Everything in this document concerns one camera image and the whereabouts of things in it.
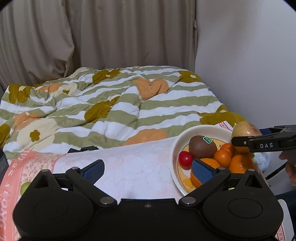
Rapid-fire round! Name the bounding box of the large red-yellow apple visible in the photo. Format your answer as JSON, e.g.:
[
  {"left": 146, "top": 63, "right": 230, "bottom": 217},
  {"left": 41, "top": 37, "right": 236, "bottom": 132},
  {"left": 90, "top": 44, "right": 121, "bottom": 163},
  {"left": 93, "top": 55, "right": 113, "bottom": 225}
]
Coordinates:
[{"left": 231, "top": 120, "right": 262, "bottom": 154}]

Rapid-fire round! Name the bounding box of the green apple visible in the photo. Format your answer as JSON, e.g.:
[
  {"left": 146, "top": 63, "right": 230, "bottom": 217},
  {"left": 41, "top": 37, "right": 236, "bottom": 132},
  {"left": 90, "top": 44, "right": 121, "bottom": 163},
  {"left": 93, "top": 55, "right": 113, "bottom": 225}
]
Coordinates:
[{"left": 20, "top": 182, "right": 30, "bottom": 196}]

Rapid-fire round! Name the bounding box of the small orange mandarin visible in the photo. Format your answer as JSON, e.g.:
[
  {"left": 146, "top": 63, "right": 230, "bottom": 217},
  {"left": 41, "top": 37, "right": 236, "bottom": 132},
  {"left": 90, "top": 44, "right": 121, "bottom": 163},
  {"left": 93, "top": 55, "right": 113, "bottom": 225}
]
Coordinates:
[{"left": 220, "top": 143, "right": 235, "bottom": 157}]

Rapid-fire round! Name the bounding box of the brown kiwi with sticker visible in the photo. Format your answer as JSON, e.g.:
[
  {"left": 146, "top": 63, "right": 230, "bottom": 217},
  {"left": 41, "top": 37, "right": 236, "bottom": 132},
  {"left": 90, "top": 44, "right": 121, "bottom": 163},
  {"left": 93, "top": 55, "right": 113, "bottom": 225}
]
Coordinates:
[{"left": 189, "top": 135, "right": 217, "bottom": 159}]

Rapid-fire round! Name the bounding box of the red cherry tomato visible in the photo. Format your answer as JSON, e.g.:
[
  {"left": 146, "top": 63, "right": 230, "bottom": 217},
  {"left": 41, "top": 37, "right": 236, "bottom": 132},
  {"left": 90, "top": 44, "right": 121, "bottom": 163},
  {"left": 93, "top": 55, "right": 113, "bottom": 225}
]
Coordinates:
[{"left": 178, "top": 151, "right": 194, "bottom": 169}]

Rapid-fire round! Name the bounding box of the person's hand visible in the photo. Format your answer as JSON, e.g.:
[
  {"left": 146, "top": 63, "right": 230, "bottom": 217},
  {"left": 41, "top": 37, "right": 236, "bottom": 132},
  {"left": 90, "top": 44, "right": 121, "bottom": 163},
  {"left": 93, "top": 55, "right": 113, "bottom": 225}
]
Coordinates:
[{"left": 279, "top": 152, "right": 296, "bottom": 187}]

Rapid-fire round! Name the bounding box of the white crumpled plastic bag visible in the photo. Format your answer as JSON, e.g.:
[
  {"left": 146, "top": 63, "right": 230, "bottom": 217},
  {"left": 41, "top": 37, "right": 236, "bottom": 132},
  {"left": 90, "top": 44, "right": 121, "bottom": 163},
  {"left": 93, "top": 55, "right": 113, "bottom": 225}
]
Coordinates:
[{"left": 253, "top": 152, "right": 270, "bottom": 172}]

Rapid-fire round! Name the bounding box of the cream bowl with cartoon print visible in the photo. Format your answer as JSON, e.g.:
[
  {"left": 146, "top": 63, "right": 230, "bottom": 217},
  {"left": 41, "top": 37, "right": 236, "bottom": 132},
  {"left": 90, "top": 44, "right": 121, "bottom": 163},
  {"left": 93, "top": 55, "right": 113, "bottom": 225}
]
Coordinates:
[{"left": 169, "top": 124, "right": 260, "bottom": 197}]

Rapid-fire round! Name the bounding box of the pink floral towel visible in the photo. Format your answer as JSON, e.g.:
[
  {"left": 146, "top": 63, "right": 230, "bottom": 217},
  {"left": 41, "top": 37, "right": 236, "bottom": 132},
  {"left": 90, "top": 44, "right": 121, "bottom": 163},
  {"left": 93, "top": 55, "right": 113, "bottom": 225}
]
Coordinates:
[{"left": 1, "top": 136, "right": 281, "bottom": 240}]

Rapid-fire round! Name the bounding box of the green striped floral quilt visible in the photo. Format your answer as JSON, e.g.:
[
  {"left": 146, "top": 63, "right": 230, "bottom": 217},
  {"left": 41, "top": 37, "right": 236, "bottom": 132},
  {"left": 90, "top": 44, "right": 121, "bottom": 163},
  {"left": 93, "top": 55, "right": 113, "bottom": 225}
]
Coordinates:
[{"left": 1, "top": 66, "right": 243, "bottom": 160}]

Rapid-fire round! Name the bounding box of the beige curtain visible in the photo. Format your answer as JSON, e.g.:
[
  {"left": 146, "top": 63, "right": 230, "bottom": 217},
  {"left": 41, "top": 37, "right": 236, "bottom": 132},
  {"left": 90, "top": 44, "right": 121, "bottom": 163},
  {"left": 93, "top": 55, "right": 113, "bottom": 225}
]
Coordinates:
[{"left": 1, "top": 1, "right": 198, "bottom": 88}]

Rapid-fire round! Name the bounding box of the black cable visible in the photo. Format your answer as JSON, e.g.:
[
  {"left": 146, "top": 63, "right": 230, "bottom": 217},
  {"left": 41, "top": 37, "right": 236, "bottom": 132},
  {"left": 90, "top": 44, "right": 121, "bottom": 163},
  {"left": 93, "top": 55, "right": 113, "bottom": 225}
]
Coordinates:
[{"left": 264, "top": 162, "right": 289, "bottom": 181}]

